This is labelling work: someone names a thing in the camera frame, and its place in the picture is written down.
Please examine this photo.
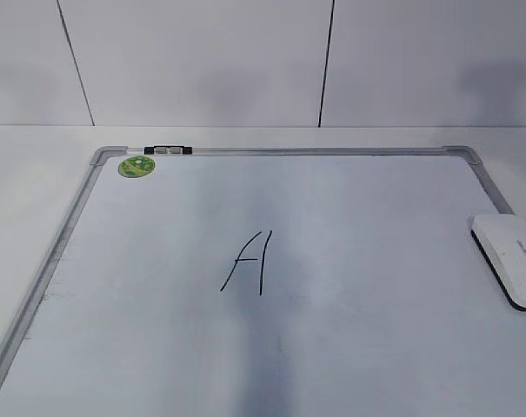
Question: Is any white board eraser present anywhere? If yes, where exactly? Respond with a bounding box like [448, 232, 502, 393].
[471, 214, 526, 311]

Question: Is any round green magnet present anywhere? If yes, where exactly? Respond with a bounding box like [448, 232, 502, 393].
[118, 156, 156, 179]

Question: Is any white board with grey frame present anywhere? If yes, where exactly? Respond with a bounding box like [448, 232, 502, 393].
[0, 146, 526, 416]

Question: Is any black and grey frame clip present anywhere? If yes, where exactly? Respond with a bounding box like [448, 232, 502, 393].
[143, 145, 193, 156]

